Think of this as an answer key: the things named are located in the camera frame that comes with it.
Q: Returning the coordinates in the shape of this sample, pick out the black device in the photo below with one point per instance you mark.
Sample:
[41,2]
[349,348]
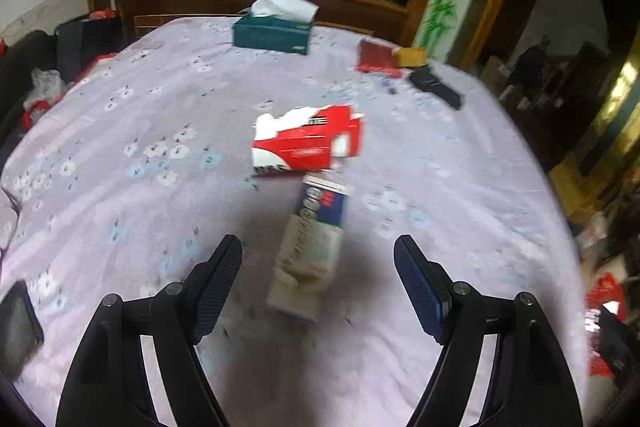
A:
[432,82]

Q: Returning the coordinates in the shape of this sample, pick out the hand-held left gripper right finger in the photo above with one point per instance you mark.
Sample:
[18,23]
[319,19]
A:
[422,287]

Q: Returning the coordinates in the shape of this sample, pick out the dark red box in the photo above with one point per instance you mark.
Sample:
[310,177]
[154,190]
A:
[375,57]

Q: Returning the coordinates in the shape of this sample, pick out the floral lilac tablecloth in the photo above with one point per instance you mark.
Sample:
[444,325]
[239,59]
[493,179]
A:
[150,207]

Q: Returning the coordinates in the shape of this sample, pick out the dark bag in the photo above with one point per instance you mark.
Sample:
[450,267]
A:
[82,47]

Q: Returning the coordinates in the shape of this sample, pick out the black sofa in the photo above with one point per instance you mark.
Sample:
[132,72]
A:
[20,57]

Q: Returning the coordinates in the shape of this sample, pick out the red printed bag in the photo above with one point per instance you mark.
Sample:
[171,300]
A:
[605,294]

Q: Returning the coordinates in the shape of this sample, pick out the teal tissue box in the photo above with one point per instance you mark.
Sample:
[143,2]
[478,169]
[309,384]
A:
[270,34]

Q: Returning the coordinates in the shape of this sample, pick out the yellow small box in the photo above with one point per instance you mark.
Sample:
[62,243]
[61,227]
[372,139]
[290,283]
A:
[412,57]

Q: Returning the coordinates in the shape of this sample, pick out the red and white packet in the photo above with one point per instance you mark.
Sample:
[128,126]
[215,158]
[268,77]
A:
[310,142]

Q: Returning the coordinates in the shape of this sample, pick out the gold pillar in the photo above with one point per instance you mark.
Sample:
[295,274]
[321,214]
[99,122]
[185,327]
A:
[617,92]

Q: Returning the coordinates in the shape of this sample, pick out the blue and white toothpaste carton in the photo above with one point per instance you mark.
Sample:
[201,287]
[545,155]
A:
[312,247]

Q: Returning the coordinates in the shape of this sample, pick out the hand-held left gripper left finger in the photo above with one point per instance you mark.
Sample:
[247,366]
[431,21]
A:
[217,287]

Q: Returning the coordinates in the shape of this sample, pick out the small red plastic bag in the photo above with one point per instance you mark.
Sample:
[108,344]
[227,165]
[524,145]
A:
[35,109]

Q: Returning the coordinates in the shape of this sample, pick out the white plastic bag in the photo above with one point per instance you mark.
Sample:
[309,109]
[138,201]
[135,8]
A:
[46,83]

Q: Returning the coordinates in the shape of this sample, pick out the black smartphone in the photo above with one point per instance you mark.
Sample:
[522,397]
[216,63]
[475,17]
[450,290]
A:
[17,332]

